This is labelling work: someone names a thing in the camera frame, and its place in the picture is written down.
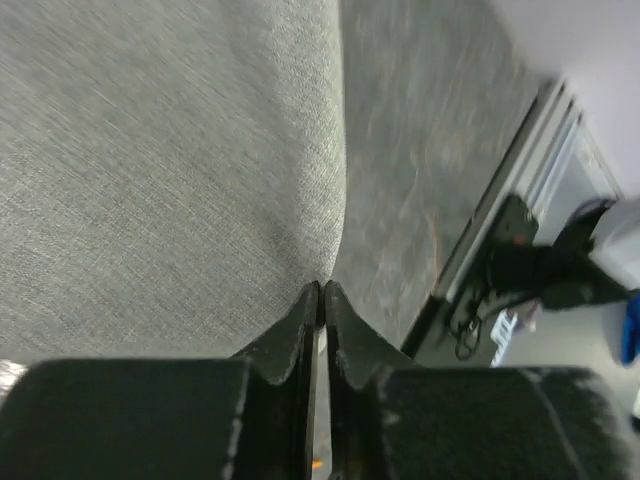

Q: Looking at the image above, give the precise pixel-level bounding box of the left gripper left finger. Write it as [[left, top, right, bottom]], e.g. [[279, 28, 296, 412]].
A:
[[1, 282, 320, 479]]

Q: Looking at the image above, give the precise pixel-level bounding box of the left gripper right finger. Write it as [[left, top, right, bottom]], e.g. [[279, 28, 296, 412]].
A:
[[323, 282, 639, 479]]

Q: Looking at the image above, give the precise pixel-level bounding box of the grey cloth napkin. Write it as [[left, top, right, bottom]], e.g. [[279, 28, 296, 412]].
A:
[[1, 1, 346, 363]]

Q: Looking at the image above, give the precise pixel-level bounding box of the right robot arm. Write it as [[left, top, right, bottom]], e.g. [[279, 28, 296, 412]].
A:
[[485, 198, 639, 311]]

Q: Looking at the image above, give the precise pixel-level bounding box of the right aluminium frame post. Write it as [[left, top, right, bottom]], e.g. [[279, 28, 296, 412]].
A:
[[401, 80, 622, 366]]

